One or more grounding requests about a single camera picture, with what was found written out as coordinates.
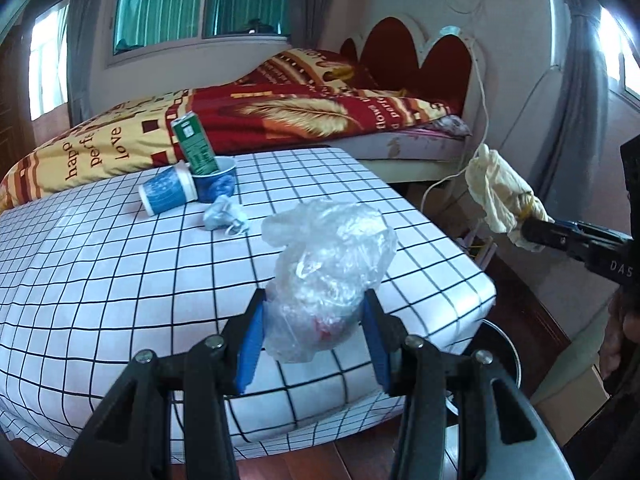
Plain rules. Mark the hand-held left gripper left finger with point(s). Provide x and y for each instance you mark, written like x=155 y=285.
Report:
x=250 y=350

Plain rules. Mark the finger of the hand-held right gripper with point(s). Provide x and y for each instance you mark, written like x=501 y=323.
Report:
x=555 y=237
x=600 y=237

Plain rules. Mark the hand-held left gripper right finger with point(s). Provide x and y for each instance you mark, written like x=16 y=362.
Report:
x=377 y=345

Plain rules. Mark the clear plastic bag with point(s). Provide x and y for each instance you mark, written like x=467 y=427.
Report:
x=325 y=270

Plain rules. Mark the black trash bin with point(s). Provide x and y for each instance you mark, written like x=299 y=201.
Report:
x=505 y=345

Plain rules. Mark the blue face mask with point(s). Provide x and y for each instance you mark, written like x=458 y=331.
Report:
x=225 y=215

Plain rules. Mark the blue white paper cup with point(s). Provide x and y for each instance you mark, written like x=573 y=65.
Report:
x=167 y=190

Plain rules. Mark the green carton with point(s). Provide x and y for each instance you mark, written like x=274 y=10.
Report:
x=195 y=142

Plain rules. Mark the person's right hand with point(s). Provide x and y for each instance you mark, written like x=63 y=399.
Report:
x=620 y=330

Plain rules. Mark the white checked tablecloth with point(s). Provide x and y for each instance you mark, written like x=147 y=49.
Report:
x=125 y=280

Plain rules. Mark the grey patterned curtain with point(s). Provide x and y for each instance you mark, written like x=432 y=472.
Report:
x=580 y=90

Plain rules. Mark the floral pillow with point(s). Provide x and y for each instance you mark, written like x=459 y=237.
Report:
x=457 y=125

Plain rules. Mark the bright window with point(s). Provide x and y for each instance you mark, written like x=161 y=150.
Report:
x=622 y=55

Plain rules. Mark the bed with feather blanket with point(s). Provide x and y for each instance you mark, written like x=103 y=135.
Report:
x=280 y=110

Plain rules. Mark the red white headboard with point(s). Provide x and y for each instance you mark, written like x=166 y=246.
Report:
x=395 y=50

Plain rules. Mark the brown wooden door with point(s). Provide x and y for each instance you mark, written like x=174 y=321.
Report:
x=15 y=100

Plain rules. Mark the narrow side window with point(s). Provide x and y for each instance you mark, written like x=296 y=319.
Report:
x=50 y=60

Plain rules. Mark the large window green curtain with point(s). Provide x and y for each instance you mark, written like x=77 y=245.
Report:
x=160 y=5

